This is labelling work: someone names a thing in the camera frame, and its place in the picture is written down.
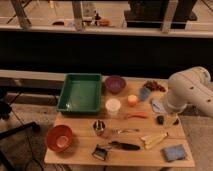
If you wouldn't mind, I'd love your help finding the orange round fruit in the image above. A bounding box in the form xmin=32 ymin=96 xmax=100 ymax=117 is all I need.
xmin=127 ymin=95 xmax=138 ymax=107

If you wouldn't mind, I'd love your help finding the metal cup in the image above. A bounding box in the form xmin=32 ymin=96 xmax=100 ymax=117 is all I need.
xmin=93 ymin=120 xmax=105 ymax=136

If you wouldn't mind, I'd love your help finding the orange carrot toy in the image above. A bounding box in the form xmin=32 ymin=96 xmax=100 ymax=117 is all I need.
xmin=125 ymin=112 xmax=148 ymax=118

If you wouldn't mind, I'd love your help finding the orange bowl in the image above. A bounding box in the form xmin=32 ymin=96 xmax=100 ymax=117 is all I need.
xmin=45 ymin=125 xmax=73 ymax=152

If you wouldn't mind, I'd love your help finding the green plastic tray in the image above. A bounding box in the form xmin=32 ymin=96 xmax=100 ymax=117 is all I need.
xmin=57 ymin=73 xmax=102 ymax=115

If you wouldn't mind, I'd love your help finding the light blue cloth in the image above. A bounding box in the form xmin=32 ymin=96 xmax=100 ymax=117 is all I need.
xmin=151 ymin=99 xmax=165 ymax=113

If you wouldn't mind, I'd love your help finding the white plastic cup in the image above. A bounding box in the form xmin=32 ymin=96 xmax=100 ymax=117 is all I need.
xmin=105 ymin=98 xmax=121 ymax=117

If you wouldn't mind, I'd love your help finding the blue sponge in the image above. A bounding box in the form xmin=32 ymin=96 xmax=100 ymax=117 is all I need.
xmin=162 ymin=144 xmax=187 ymax=162

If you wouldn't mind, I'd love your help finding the purple bowl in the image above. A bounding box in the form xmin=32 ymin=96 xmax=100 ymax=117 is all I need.
xmin=104 ymin=76 xmax=126 ymax=94

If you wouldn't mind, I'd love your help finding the metal fork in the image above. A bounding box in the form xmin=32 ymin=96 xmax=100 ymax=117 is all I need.
xmin=112 ymin=129 xmax=140 ymax=134

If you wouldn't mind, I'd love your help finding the red grapes bunch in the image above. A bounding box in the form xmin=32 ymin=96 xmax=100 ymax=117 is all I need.
xmin=144 ymin=81 xmax=166 ymax=92

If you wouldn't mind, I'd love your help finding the black rectangular block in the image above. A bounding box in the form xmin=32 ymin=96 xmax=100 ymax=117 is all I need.
xmin=156 ymin=115 xmax=164 ymax=125

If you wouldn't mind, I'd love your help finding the wooden table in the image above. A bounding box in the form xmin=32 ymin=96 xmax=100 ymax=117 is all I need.
xmin=44 ymin=80 xmax=195 ymax=168

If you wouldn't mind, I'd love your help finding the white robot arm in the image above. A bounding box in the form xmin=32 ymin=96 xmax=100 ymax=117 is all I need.
xmin=162 ymin=67 xmax=213 ymax=118

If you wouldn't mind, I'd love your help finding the yellow banana toy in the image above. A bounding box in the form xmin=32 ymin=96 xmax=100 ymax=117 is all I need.
xmin=141 ymin=132 xmax=168 ymax=149

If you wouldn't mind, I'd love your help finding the blue scrub brush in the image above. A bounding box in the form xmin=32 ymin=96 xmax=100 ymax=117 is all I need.
xmin=139 ymin=87 xmax=151 ymax=101

